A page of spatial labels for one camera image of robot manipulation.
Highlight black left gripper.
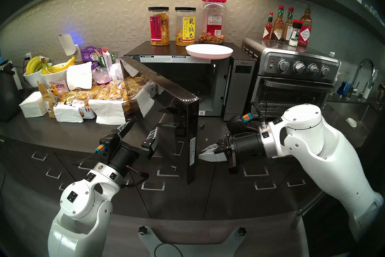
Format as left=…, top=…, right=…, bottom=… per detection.
left=109, top=119, right=159, bottom=176

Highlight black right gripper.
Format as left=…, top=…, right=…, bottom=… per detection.
left=199, top=131, right=268, bottom=175

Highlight black microwave body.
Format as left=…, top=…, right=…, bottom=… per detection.
left=125, top=40, right=256, bottom=121

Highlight white round plate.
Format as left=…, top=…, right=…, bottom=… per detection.
left=185, top=44, right=234, bottom=59

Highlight yellow wrapped cake packs pile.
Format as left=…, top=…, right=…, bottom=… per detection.
left=60, top=80, right=130, bottom=112

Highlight white box French flag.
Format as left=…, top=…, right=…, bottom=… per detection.
left=79, top=105, right=97, bottom=120

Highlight dark lower cabinet run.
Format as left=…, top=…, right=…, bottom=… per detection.
left=0, top=136, right=355, bottom=221

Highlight white plastic forks bundle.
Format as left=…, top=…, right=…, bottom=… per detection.
left=109, top=59, right=122, bottom=81

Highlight clear cup of plastic spoons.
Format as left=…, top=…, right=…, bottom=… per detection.
left=93, top=67, right=112, bottom=86

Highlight small white paper napkin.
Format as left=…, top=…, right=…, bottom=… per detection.
left=54, top=102, right=85, bottom=123

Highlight draped white paper napkin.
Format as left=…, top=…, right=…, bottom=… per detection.
left=66, top=62, right=93, bottom=90

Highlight green red tea packets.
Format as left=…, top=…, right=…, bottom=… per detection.
left=98, top=48, right=118, bottom=69

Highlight pink Korean snack pack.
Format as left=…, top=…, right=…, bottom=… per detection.
left=48, top=80, right=69, bottom=96

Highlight purple biscotti bag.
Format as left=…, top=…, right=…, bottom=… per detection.
left=81, top=46, right=103, bottom=71

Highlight brown paper snack bag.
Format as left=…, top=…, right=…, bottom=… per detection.
left=37, top=81, right=57, bottom=118

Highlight white fruit bowl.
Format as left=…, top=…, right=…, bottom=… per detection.
left=23, top=69, right=45, bottom=87
left=41, top=62, right=72, bottom=85

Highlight ripe yellow banana bunch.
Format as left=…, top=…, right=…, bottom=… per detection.
left=41, top=56, right=76, bottom=75

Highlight snack jar red label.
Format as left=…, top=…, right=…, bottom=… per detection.
left=148, top=7, right=170, bottom=46

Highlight white napkin stack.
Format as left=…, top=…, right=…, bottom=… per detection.
left=19, top=91, right=48, bottom=118

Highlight stainless steel toaster oven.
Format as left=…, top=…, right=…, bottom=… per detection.
left=242, top=37, right=341, bottom=119

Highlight snack jar yellow label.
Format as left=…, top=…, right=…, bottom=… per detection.
left=175, top=7, right=196, bottom=47

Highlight greenish yellow banana bunch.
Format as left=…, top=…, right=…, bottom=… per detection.
left=26, top=56, right=43, bottom=75

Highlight steel sink basin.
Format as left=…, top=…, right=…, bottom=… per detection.
left=326, top=102, right=376, bottom=145

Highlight small red hot sauce bottle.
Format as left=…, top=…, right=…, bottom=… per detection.
left=262, top=12, right=274, bottom=41

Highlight clear jar red lid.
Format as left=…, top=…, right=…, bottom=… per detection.
left=199, top=0, right=227, bottom=45

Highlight large orange hot sauce bottle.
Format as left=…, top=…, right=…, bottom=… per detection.
left=298, top=4, right=313, bottom=47

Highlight chrome kitchen faucet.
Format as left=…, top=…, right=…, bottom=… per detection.
left=346, top=59, right=376, bottom=100

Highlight white soap dispenser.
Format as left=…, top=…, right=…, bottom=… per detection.
left=362, top=69, right=379, bottom=100

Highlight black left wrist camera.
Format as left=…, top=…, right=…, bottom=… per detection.
left=95, top=132, right=121, bottom=156

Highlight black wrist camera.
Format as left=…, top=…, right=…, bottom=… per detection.
left=226, top=113, right=262, bottom=135
left=95, top=132, right=121, bottom=156

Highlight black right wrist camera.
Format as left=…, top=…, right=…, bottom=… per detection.
left=226, top=113, right=262, bottom=135

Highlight black looped wrist cable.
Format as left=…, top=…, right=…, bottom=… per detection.
left=120, top=164, right=149, bottom=189

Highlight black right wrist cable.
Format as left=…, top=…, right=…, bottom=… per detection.
left=251, top=101, right=270, bottom=130

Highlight thin black camera cable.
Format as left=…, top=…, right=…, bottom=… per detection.
left=72, top=152, right=98, bottom=166

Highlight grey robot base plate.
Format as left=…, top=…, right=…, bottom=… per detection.
left=138, top=226, right=247, bottom=257

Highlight white plug-in wall device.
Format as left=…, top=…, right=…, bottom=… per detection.
left=58, top=34, right=77, bottom=56

